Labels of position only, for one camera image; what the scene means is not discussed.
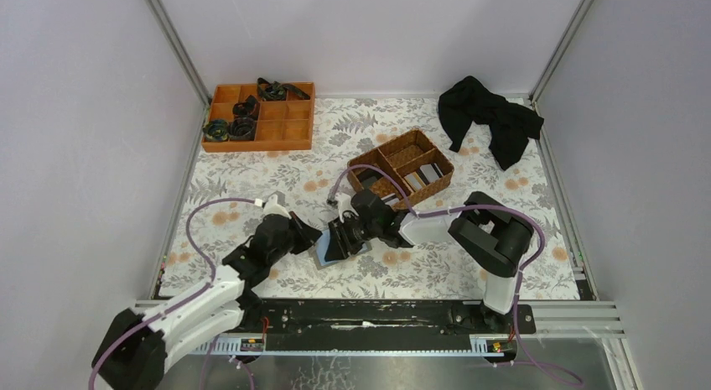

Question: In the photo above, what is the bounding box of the grey leather card holder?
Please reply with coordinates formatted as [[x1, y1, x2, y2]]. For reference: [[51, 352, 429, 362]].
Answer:
[[309, 230, 372, 268]]

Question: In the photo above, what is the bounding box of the black credit card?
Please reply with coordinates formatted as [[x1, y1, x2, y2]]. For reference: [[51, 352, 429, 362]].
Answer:
[[357, 174, 381, 189]]

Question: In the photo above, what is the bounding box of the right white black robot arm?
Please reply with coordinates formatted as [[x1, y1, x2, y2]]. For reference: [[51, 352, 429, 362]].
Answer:
[[315, 190, 534, 315]]

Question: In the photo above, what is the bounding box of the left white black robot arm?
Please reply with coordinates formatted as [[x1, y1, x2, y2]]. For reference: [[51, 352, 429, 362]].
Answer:
[[89, 212, 330, 389]]

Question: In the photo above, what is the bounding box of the cards stack in basket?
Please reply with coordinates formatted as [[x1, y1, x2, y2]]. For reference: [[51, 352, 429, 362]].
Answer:
[[404, 164, 444, 191]]

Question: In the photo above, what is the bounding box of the floral patterned table mat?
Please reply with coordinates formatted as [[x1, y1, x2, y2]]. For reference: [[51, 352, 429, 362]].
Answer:
[[158, 98, 579, 300]]

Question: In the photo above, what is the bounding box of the brown wicker divided basket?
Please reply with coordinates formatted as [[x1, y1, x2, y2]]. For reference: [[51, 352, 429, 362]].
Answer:
[[346, 129, 454, 210]]

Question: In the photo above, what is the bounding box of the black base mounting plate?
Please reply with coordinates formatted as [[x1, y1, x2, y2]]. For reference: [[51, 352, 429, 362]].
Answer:
[[228, 299, 537, 353]]

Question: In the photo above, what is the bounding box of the orange compartment tray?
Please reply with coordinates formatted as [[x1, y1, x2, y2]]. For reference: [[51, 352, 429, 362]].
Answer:
[[201, 78, 315, 153]]

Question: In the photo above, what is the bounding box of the black crumpled cloth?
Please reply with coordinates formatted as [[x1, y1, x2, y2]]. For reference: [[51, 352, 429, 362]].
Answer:
[[438, 75, 544, 170]]

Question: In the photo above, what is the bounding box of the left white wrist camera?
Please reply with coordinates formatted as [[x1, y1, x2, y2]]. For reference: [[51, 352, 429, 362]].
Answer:
[[262, 191, 290, 218]]

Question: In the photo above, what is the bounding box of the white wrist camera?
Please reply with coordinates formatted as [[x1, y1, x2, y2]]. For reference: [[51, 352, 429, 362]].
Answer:
[[262, 191, 290, 218], [334, 193, 355, 216]]

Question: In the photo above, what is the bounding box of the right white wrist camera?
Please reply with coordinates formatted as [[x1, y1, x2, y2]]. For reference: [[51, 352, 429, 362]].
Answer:
[[334, 193, 355, 216]]

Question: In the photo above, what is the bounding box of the black strap roll lower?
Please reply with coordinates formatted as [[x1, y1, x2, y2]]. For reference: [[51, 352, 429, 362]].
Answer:
[[228, 117, 258, 143]]

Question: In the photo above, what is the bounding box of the black green strap roll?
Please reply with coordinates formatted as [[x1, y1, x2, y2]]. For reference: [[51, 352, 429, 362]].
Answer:
[[202, 118, 231, 143]]

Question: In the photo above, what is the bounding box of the black strap roll middle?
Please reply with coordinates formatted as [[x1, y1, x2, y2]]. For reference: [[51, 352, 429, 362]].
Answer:
[[232, 95, 261, 120]]

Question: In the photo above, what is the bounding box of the black strap roll top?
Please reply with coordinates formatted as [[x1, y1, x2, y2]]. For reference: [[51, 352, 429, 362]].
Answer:
[[257, 77, 311, 102]]

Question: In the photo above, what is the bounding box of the aluminium frame rail front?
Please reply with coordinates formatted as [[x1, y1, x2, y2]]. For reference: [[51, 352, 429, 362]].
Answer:
[[120, 299, 624, 361]]

